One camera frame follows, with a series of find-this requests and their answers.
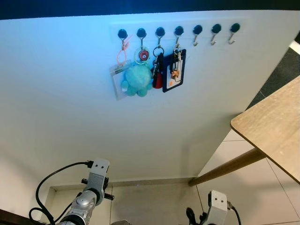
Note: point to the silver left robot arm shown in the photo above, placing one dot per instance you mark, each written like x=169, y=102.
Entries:
x=77, y=211

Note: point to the brown wooden table leg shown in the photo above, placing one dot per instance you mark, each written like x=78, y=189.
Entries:
x=225, y=166

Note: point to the white partition board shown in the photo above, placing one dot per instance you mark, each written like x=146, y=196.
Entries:
x=70, y=117

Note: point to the dark brown wooden furniture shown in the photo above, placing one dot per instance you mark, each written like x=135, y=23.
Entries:
x=8, y=219

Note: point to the light wooden table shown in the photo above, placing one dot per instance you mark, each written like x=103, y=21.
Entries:
x=276, y=126

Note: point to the black car key red fob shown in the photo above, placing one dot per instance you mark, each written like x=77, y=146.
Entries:
x=158, y=82

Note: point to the black knob metal hook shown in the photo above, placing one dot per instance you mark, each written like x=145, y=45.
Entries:
x=141, y=33
x=198, y=30
x=160, y=32
x=179, y=31
x=235, y=27
x=216, y=29
x=122, y=33

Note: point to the black floor mat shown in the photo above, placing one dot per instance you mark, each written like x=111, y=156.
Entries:
x=281, y=70

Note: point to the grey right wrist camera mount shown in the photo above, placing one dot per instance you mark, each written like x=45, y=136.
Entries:
x=218, y=201

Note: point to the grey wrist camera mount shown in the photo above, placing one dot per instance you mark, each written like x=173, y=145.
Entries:
x=99, y=171
x=218, y=201

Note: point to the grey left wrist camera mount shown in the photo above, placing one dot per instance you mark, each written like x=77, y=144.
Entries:
x=99, y=171

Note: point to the white hook rail strip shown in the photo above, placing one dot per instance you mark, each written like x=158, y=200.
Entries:
x=132, y=28

